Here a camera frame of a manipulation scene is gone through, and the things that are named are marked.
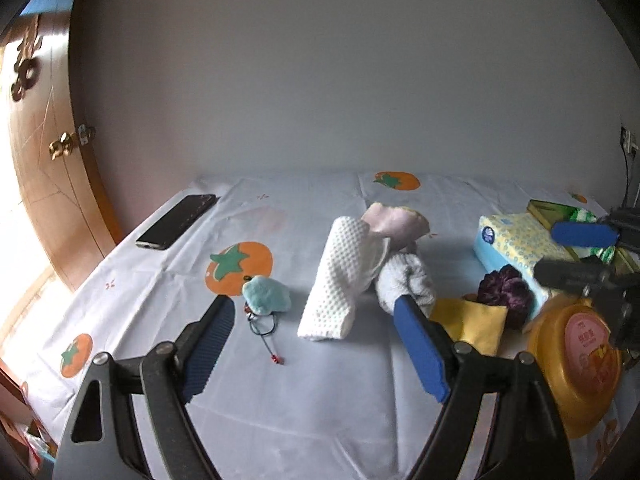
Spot teal plush keychain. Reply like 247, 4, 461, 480
241, 275, 292, 365

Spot black smartphone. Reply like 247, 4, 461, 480
136, 194, 218, 250

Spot wall power outlet with cable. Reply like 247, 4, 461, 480
620, 126, 639, 207

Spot pink soft cloth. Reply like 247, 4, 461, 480
361, 203, 431, 252

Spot white persimmon print tablecloth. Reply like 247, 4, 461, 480
0, 171, 640, 480

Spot wooden door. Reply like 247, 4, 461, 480
1, 11, 122, 290

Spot green white striped fuzzy sock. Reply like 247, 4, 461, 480
568, 208, 617, 264

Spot dark purple scrunchie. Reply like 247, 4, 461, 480
476, 264, 535, 330

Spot yellow blue tissue pack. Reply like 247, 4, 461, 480
474, 212, 574, 321

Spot dark door ornament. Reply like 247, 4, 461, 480
11, 23, 42, 102

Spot brass door knob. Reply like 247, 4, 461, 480
48, 124, 96, 160

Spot grey knitted sock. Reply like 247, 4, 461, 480
374, 252, 436, 318

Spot yellow cloth pouch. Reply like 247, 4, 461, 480
430, 298, 508, 356

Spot white waffle textured towel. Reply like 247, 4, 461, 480
297, 216, 390, 341

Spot teal tissue box on floor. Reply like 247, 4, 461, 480
17, 425, 56, 479

